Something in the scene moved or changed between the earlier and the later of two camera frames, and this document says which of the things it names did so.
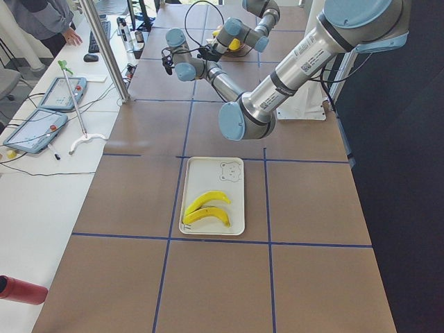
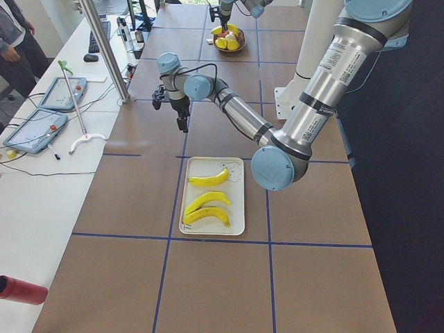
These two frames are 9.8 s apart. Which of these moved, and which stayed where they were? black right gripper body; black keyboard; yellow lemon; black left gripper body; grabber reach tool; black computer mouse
Moved: black right gripper body; black left gripper body
Stayed: yellow lemon; black computer mouse; black keyboard; grabber reach tool
